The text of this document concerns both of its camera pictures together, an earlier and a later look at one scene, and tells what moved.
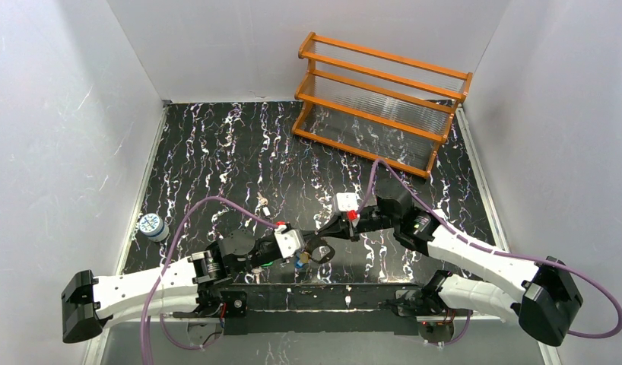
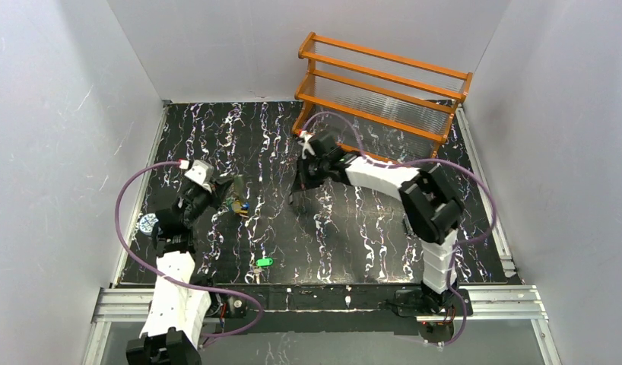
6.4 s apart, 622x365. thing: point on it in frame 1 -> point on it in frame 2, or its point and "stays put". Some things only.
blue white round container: [153, 226] stays put
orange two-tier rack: [388, 109] stays put
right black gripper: [349, 226] -> [307, 171]
